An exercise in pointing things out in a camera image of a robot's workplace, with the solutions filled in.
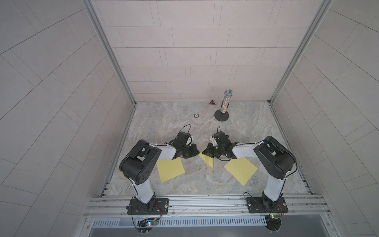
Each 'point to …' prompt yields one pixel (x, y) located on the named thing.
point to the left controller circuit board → (146, 225)
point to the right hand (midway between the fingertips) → (202, 153)
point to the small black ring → (196, 115)
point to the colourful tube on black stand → (221, 115)
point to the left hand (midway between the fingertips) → (201, 151)
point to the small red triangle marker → (211, 102)
